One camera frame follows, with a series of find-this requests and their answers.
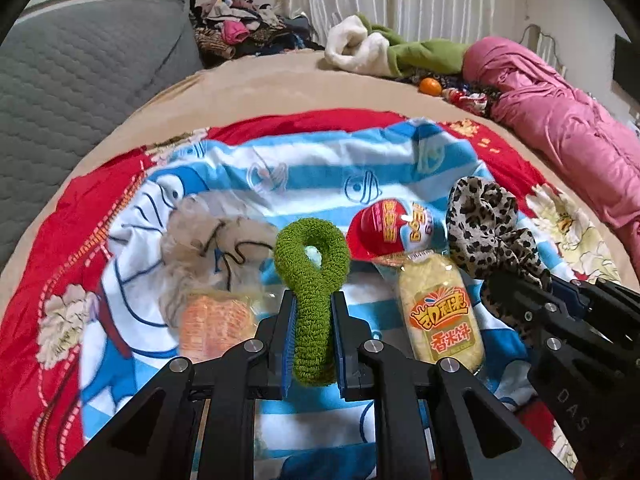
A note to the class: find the pink quilt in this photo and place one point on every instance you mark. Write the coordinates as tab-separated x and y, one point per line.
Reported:
550	110

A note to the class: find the green fuzzy scrunchie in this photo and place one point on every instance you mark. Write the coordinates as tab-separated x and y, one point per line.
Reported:
310	320

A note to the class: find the dark patterned cloth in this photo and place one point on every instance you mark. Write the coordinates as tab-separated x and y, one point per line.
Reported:
470	102

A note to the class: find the blue striped cartoon towel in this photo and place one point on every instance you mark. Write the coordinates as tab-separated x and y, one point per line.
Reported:
310	175

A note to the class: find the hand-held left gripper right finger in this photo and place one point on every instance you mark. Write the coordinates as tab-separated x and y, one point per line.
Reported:
340	340

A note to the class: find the pile of clothes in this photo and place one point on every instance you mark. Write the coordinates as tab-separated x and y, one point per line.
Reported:
240	30

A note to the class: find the white curtain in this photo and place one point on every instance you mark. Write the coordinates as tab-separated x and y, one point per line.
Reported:
390	0

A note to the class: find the orange rice cracker packet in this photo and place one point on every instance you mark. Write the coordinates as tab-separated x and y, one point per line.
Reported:
215	325

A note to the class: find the red floral blanket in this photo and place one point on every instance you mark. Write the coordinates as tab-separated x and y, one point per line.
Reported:
50	240

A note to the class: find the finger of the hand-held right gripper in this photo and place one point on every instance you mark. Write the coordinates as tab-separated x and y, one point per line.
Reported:
525	305
572	291

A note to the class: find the orange fruit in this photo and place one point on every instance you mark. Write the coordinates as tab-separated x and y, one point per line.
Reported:
430	87

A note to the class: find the green and white fleece garment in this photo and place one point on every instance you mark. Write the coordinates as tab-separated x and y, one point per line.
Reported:
425	55

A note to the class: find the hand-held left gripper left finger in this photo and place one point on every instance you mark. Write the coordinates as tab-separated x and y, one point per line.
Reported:
289	340

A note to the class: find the black television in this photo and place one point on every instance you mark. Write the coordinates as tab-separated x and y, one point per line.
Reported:
627	65

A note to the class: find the grey quilted headboard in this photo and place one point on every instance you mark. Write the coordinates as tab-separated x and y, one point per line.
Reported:
75	85

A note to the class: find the leopard print scrunchie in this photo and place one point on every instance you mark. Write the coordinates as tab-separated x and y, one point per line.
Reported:
480	220

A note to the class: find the red and white chocolate egg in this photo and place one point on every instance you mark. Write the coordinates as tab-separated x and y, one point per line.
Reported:
380	230

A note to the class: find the yellow rice cracker packet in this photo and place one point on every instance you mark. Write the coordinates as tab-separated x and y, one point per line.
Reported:
440	320

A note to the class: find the beige sheer scrunchie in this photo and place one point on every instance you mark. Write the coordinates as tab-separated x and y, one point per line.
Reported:
200	245

